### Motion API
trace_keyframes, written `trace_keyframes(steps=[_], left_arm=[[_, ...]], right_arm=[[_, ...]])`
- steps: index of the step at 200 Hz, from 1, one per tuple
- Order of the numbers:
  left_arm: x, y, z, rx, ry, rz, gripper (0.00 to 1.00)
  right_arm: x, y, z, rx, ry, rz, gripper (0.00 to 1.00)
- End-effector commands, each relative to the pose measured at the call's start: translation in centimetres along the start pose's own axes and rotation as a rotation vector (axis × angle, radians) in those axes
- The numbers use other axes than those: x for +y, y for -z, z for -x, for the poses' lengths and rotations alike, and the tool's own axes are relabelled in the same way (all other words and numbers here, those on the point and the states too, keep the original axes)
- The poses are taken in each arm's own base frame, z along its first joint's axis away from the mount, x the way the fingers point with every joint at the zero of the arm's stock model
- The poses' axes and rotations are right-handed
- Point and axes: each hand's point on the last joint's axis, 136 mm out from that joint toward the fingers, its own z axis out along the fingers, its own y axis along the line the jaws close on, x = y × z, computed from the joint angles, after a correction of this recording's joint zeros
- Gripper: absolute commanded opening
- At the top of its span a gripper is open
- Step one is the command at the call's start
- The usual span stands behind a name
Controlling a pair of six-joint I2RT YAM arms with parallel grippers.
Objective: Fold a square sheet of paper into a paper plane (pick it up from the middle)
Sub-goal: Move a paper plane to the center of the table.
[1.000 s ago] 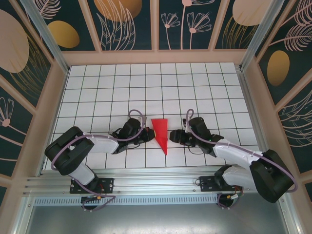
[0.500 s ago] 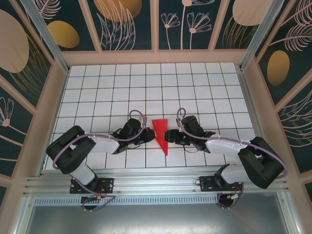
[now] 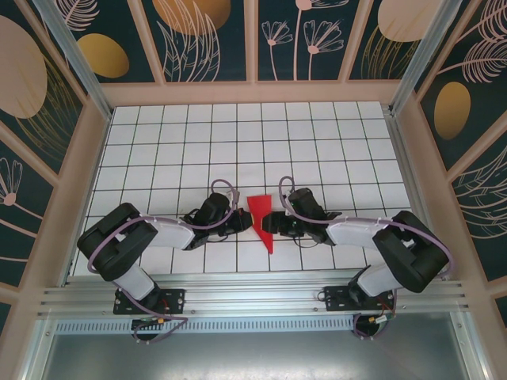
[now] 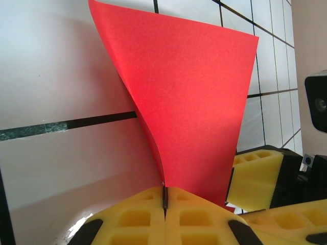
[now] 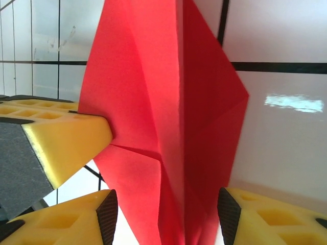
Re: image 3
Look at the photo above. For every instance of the aluminium frame beam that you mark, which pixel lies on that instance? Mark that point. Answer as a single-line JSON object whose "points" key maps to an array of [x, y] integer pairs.
{"points": [[473, 348], [33, 356]]}

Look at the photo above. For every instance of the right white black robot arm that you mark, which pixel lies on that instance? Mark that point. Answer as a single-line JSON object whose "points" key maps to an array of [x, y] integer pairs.
{"points": [[348, 233]]}

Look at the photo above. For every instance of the grey metal sheet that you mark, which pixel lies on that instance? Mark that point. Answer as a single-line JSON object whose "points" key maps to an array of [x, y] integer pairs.
{"points": [[257, 356]]}

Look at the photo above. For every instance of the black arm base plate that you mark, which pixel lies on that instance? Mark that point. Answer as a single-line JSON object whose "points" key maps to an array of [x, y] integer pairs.
{"points": [[174, 299], [336, 299]]}

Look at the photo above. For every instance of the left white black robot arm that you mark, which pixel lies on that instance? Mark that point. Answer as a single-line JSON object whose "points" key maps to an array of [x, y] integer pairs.
{"points": [[170, 235]]}

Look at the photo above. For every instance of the aluminium mounting rail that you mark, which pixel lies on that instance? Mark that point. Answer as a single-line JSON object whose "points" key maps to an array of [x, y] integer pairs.
{"points": [[257, 295]]}

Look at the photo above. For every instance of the red paper sheet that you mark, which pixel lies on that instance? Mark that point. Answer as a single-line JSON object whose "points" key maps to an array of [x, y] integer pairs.
{"points": [[259, 204]]}

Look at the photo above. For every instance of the aluminium side rail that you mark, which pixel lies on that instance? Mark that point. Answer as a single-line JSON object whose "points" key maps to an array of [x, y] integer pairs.
{"points": [[414, 198]]}

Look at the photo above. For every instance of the aluminium corner post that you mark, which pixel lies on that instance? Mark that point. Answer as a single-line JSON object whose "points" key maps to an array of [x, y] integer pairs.
{"points": [[80, 67], [428, 59]]}

